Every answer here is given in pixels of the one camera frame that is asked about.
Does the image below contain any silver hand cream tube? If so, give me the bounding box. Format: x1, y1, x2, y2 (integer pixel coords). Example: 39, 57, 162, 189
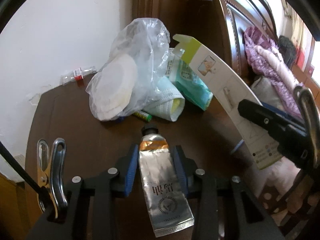
138, 124, 194, 237

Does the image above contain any white green carton box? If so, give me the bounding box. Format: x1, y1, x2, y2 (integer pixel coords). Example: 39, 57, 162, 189
173, 34, 283, 170

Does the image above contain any metal clip on right gripper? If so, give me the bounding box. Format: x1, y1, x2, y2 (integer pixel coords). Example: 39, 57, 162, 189
293, 85, 319, 168

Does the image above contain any metal clip on gripper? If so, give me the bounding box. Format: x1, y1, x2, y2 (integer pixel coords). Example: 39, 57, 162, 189
293, 85, 319, 168
37, 138, 68, 219

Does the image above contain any grey pillow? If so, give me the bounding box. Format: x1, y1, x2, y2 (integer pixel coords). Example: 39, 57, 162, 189
251, 76, 284, 111

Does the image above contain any metal clip on left gripper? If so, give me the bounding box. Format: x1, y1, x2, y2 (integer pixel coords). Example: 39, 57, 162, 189
37, 138, 68, 219

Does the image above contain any brown polka dot bedsheet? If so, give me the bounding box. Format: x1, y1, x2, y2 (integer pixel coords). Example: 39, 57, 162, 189
258, 158, 319, 225

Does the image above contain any purple lace quilt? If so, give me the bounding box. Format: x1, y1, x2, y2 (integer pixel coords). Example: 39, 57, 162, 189
244, 27, 302, 118

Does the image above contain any black furry item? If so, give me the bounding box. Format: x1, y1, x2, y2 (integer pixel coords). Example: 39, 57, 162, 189
277, 35, 297, 69

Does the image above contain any green yellow battery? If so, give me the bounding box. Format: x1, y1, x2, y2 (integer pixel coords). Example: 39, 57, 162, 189
133, 111, 152, 122

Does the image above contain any white face mask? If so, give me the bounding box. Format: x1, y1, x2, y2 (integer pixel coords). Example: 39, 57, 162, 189
143, 76, 185, 122

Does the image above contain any clear plastic bag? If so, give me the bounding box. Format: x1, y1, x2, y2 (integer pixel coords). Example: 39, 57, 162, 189
86, 18, 170, 121

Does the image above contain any teal wet wipes pack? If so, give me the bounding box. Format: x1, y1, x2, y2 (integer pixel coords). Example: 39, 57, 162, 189
165, 48, 213, 111

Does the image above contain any clear vial red label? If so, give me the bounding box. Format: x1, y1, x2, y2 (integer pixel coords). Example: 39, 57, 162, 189
60, 66, 97, 85

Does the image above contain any dark wooden headboard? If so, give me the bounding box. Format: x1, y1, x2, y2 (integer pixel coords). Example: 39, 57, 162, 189
133, 0, 277, 85

